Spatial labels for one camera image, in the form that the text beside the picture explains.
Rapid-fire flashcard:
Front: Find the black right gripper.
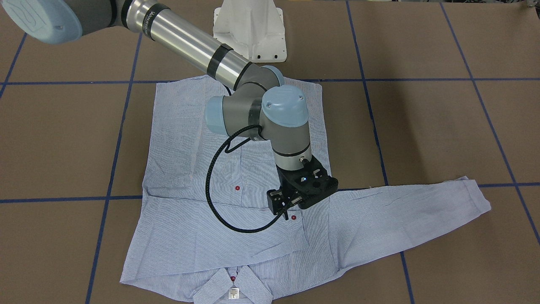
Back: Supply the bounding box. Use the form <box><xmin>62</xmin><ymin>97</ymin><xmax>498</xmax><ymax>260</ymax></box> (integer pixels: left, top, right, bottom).
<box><xmin>267</xmin><ymin>156</ymin><xmax>339</xmax><ymax>220</ymax></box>

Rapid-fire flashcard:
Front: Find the light blue striped shirt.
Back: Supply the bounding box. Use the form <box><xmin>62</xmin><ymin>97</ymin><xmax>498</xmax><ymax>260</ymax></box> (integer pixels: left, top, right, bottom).
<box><xmin>120</xmin><ymin>74</ymin><xmax>492</xmax><ymax>304</ymax></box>

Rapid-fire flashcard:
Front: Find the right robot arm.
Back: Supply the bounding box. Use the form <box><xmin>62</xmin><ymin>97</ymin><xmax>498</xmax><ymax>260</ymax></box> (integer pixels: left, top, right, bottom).
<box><xmin>1</xmin><ymin>0</ymin><xmax>339</xmax><ymax>216</ymax></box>

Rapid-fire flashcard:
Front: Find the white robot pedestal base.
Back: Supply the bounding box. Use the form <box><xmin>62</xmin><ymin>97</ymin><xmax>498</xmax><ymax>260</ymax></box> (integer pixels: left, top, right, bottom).
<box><xmin>213</xmin><ymin>0</ymin><xmax>288</xmax><ymax>63</ymax></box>

